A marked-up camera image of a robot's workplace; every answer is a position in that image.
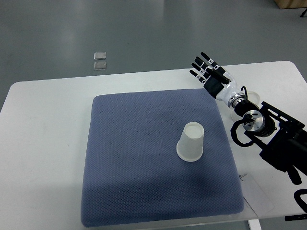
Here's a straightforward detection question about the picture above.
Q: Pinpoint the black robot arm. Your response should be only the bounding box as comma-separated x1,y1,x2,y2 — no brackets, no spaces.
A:
190,53,307,185

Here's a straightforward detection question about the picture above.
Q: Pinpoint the white paper tag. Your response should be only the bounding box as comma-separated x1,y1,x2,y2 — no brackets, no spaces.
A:
240,174,274,217

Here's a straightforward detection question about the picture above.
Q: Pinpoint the white table leg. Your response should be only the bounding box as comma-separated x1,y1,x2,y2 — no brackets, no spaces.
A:
248,219,262,230

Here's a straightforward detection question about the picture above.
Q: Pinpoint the black table control panel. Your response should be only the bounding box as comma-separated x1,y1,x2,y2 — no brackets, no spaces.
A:
284,214,307,221

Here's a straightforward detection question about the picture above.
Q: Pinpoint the upper metal floor plate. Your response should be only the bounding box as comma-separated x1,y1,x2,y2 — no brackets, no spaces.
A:
94,51,106,60

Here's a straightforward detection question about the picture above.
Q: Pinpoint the blue textured cushion mat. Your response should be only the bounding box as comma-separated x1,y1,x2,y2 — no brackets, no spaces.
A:
81,89,244,227

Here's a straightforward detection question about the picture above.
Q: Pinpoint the black tripod leg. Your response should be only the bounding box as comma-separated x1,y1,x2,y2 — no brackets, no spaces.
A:
300,8,307,18

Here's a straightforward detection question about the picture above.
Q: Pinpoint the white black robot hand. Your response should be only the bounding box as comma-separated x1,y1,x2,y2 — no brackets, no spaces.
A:
189,52,247,107

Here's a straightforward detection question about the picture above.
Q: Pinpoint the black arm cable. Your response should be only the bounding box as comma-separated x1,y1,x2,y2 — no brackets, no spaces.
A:
230,86,256,147

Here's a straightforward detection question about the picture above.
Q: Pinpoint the wooden box corner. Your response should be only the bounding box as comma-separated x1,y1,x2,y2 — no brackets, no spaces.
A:
274,0,307,9

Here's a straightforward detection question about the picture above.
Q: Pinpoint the white paper cup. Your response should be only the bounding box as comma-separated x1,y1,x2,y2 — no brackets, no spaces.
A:
176,122,204,162
231,91,260,122

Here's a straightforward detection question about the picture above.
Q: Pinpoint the white paper cup on mat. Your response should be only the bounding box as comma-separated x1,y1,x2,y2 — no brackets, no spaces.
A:
176,122,204,162

